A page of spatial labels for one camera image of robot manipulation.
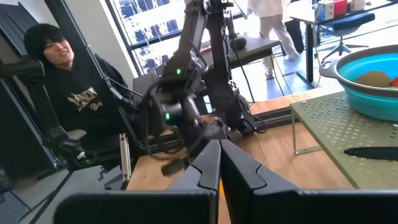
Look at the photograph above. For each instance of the green perforated metal riser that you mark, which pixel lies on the green perforated metal riser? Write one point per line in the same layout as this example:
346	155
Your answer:
335	130

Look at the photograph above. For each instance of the red box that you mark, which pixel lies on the red box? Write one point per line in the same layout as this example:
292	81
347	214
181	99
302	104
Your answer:
340	7

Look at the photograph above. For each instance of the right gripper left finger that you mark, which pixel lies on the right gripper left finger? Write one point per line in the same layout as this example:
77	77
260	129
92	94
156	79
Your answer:
140	208

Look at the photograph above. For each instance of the black computer mouse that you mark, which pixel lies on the black computer mouse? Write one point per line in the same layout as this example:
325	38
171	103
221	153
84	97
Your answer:
238	43

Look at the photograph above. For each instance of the dark blue office chair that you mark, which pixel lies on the dark blue office chair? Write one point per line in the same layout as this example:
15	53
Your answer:
348	21

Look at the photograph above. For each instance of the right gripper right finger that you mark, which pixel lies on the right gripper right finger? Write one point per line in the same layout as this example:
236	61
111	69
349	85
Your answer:
311	208

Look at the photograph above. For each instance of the blue collapsible colander grey rim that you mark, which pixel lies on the blue collapsible colander grey rim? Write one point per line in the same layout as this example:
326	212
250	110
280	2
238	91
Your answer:
373	105

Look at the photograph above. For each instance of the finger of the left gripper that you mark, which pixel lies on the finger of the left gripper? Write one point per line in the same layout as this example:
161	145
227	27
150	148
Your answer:
175	167

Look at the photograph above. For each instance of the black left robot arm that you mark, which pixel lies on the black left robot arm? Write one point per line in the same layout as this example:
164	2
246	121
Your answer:
217	77

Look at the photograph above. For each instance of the red plastic fruit piece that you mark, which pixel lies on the red plastic fruit piece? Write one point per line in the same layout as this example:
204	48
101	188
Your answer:
395	82

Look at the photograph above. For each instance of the silver metal bracket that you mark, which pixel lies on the silver metal bracket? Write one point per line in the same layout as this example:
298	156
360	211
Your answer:
125	155

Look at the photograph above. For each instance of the light blue box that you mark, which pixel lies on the light blue box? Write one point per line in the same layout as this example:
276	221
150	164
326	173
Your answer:
325	9

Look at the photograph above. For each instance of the black window frame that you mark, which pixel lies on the black window frame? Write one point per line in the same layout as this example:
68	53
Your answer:
123	40

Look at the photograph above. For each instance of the whole brown plastic kiwi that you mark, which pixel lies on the whole brown plastic kiwi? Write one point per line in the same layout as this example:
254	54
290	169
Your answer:
373	79

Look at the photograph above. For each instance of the person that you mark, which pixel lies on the person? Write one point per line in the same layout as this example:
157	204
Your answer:
273	18
81	102

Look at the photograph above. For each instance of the grey desk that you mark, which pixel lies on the grey desk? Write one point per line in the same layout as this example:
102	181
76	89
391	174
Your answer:
258	49

